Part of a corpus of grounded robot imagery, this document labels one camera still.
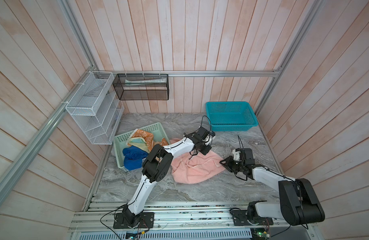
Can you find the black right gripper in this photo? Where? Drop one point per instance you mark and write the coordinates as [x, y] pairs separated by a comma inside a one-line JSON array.
[[229, 159]]

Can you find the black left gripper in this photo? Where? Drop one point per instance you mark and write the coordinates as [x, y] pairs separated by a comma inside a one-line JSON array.
[[204, 152]]

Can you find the pink towel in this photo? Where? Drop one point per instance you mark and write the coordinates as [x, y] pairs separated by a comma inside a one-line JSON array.
[[188, 169]]

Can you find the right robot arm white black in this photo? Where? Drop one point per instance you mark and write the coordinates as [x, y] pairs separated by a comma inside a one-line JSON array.
[[298, 203]]

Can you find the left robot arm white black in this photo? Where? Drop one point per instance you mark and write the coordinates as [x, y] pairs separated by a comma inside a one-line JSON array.
[[156, 167]]

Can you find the teal plastic basket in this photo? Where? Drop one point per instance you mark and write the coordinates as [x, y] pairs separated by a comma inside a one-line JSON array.
[[231, 116]]

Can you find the orange patterned towel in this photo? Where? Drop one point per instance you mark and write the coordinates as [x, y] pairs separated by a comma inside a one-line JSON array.
[[149, 138]]

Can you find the teal yellow-trimmed towel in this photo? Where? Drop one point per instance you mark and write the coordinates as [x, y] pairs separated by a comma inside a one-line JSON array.
[[138, 142]]

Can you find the blue towel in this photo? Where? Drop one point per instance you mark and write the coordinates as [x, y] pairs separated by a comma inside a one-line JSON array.
[[133, 157]]

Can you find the green circuit board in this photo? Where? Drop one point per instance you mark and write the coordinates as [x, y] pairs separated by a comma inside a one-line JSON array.
[[259, 234]]

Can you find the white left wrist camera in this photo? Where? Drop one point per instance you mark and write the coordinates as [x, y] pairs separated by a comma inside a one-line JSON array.
[[209, 138]]

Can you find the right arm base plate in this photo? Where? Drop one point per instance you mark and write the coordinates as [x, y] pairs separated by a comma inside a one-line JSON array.
[[247, 218]]

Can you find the black wire mesh basket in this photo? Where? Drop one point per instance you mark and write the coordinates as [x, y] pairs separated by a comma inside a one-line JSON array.
[[141, 87]]

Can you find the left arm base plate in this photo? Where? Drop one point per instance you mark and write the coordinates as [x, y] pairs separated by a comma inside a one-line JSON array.
[[130, 221]]

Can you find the white wire mesh shelf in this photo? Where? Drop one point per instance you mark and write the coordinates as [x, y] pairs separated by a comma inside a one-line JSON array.
[[94, 107]]

